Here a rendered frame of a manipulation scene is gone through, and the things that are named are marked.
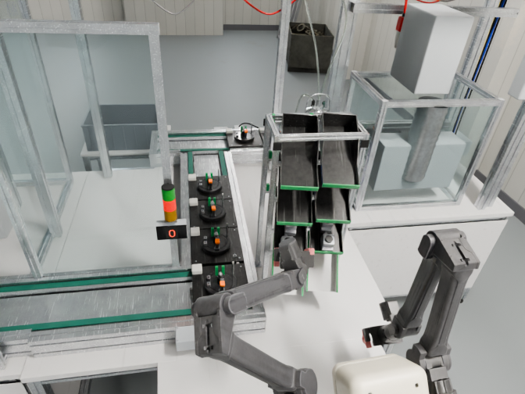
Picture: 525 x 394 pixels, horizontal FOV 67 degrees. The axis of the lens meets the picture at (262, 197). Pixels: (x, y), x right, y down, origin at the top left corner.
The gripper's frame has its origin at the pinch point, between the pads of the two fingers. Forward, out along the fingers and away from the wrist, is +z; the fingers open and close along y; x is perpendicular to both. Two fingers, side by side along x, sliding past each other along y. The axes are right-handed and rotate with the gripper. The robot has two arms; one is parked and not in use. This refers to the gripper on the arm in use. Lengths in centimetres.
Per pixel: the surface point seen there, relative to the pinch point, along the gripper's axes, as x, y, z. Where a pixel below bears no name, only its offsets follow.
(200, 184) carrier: -12, 42, 85
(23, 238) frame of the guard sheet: 1, 104, 16
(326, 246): 0.9, -14.9, 10.4
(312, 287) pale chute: 21.8, -12.3, 19.7
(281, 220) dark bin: -10.6, 3.7, 4.3
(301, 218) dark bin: -11.5, -3.9, 5.0
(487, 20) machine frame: -110, -123, 102
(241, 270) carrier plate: 19.1, 18.4, 31.2
